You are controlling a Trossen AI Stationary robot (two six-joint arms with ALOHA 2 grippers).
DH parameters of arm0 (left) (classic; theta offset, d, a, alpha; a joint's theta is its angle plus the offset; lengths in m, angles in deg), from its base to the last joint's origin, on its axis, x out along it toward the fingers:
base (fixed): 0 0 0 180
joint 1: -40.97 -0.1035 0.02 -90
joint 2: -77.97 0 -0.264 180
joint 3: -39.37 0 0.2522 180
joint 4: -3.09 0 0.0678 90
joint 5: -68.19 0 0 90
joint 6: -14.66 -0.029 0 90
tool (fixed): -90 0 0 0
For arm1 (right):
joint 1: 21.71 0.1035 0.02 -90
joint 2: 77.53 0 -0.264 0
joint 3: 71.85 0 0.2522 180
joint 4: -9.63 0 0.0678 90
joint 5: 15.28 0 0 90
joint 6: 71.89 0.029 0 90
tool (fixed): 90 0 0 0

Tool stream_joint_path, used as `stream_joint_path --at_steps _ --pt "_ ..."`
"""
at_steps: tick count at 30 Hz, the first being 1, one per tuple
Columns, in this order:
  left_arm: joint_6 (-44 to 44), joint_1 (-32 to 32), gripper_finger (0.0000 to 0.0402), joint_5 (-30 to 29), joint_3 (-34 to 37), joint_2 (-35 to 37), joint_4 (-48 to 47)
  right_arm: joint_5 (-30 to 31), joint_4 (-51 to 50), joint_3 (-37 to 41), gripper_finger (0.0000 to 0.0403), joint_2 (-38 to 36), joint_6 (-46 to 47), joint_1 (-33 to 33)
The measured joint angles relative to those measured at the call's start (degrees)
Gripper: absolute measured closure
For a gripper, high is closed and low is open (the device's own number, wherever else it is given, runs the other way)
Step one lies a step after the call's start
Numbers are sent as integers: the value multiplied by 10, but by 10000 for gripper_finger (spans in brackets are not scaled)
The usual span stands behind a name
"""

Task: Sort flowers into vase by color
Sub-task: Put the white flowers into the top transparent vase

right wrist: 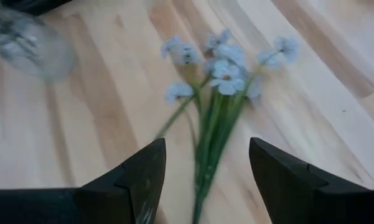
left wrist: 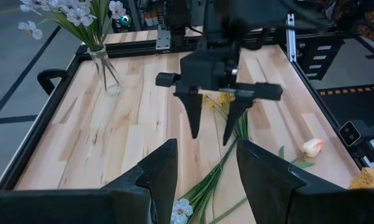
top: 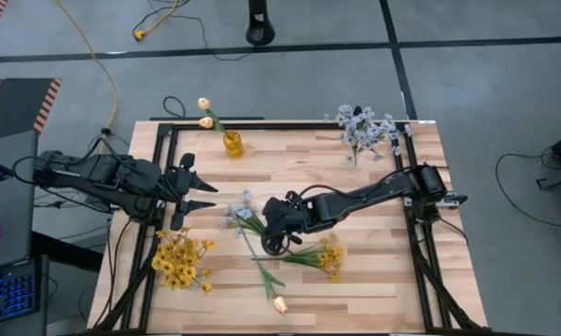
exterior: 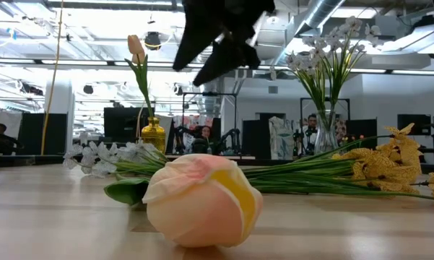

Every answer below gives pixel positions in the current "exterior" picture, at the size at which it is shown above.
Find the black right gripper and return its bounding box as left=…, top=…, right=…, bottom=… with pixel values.
left=172, top=0, right=275, bottom=87

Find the amber glass bottle vase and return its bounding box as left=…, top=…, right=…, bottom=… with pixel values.
left=140, top=116, right=167, bottom=155

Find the yellow artificial flower bunch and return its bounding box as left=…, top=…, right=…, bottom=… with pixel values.
left=243, top=122, right=434, bottom=202

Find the tall clear glass vase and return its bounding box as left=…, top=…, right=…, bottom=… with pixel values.
left=313, top=110, right=339, bottom=155

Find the floral printed cloth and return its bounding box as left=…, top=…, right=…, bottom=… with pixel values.
left=171, top=114, right=221, bottom=145

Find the person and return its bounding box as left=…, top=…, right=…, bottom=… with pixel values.
left=0, top=122, right=25, bottom=155
left=194, top=125, right=217, bottom=155
left=303, top=113, right=321, bottom=152

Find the black partition panel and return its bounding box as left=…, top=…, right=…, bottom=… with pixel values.
left=242, top=120, right=272, bottom=160
left=346, top=118, right=378, bottom=145

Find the black office chair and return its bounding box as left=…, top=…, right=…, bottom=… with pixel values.
left=193, top=139, right=209, bottom=155

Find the white green printed cloth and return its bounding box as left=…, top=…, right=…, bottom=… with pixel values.
left=269, top=116, right=301, bottom=160

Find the black monitor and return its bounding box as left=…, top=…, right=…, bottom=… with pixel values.
left=103, top=107, right=155, bottom=144
left=21, top=113, right=68, bottom=155
left=397, top=114, right=432, bottom=137

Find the black desk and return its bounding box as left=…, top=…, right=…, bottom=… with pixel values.
left=420, top=145, right=434, bottom=163

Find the black metal stand frame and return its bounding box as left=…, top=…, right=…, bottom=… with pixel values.
left=181, top=92, right=238, bottom=157
left=299, top=96, right=351, bottom=122

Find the black ceiling camera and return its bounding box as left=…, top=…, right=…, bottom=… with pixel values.
left=143, top=30, right=163, bottom=51

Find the linear ceiling light rail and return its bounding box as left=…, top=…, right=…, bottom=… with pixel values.
left=0, top=57, right=434, bottom=77

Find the thick yellow cable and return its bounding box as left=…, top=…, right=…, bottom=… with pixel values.
left=39, top=0, right=65, bottom=156

